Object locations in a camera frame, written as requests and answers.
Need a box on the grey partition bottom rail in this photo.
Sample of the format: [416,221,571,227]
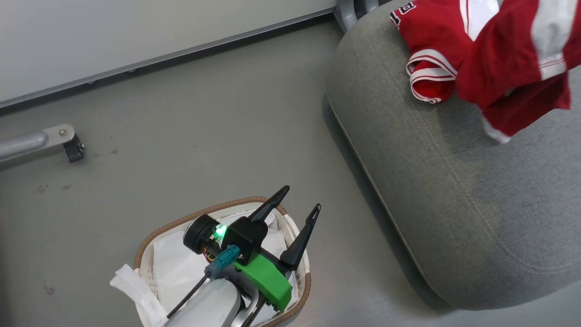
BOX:
[0,6,339,110]

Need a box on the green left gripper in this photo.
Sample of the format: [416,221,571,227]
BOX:
[221,185,322,312]

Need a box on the grey fabric sofa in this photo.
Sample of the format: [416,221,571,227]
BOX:
[325,0,581,311]

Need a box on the white wicker-rimmed laundry basket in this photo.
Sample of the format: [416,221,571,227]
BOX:
[133,196,312,327]

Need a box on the black caster wheel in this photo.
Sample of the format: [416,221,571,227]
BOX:
[63,134,86,164]

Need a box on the grey metal partition foot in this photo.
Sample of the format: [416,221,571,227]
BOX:
[0,124,76,165]

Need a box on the teal cable connector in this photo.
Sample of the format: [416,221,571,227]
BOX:
[204,244,241,279]

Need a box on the red and white jersey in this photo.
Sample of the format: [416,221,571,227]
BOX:
[389,0,581,144]

